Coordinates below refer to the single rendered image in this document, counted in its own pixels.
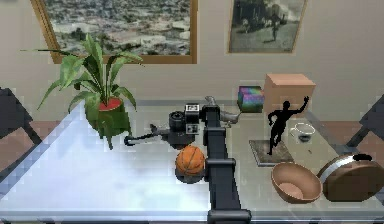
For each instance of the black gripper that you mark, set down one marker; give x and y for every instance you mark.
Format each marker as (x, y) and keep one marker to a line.
(177, 122)

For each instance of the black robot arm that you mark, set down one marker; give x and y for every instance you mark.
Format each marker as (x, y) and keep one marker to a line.
(220, 180)

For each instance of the orange basketball alarm clock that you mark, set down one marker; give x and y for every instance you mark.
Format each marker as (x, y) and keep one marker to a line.
(190, 160)

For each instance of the green house plant in pot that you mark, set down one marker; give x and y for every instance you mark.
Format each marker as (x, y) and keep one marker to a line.
(108, 115)

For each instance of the grey curved figurine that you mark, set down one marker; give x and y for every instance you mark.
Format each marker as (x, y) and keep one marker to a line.
(230, 116)

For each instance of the glass top table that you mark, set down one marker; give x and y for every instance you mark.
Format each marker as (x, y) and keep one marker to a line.
(83, 183)

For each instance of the multicoloured cube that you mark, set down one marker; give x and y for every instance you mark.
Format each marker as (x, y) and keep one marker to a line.
(250, 99)

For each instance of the wood framed landscape picture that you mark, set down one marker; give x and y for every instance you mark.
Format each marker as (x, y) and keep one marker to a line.
(120, 26)

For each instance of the black figure statue on base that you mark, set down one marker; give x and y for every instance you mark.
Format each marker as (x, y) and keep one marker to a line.
(279, 126)

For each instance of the black chair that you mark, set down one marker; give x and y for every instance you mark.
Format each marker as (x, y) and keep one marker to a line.
(13, 113)
(371, 120)

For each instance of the brown cardboard box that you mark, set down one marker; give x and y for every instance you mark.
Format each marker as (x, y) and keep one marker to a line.
(288, 93)

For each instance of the clear glass cup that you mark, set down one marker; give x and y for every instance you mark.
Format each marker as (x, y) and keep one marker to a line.
(302, 132)

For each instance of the brown bowl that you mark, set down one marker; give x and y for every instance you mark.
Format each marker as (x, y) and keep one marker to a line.
(295, 183)

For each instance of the framed grey figure picture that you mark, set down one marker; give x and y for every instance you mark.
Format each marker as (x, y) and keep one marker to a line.
(265, 26)

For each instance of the brown round pan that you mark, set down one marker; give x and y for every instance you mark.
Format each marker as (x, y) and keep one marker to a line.
(353, 181)

